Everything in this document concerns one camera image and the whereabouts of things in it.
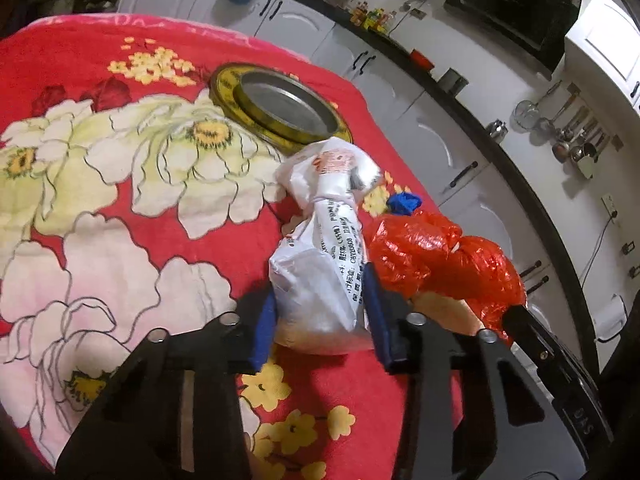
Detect black kitchen countertop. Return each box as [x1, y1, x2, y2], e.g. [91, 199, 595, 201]
[200, 0, 601, 376]

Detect grey metal cup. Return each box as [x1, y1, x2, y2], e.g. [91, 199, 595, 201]
[436, 67, 469, 97]

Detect blue crumpled wrapper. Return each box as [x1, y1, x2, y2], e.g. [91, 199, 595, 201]
[386, 191, 423, 216]

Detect white lower kitchen cabinets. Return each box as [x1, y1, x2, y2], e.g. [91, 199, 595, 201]
[117, 0, 596, 361]

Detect grey power cable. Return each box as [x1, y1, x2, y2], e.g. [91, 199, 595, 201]
[580, 215, 615, 281]

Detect white upper wall cabinet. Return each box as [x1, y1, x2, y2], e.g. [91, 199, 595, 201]
[564, 0, 640, 106]

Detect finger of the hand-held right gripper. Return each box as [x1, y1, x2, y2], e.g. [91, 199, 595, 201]
[502, 305, 566, 376]

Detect white printed plastic bag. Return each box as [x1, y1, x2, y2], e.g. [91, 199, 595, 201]
[269, 136, 386, 356]

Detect white plastic jug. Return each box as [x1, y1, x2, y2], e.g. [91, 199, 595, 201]
[595, 295, 628, 343]

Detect red floral blanket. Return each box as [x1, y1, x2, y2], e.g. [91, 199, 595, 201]
[0, 14, 481, 480]

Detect row of hanging kitchen utensils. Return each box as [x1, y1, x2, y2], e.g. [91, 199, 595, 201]
[514, 80, 623, 181]

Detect red plastic bag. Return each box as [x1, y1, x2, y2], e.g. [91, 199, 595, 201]
[362, 210, 527, 346]

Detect round yellow-rimmed metal tray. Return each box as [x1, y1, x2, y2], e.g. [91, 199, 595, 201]
[209, 62, 353, 156]

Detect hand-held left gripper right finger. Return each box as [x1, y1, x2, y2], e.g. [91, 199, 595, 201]
[362, 262, 588, 480]

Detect black microwave oven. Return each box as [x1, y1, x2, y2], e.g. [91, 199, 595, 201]
[444, 0, 583, 78]

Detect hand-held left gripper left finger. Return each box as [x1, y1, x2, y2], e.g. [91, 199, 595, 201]
[55, 290, 278, 480]

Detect group of seasoning bottles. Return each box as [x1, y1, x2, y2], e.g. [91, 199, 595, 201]
[350, 2, 396, 31]

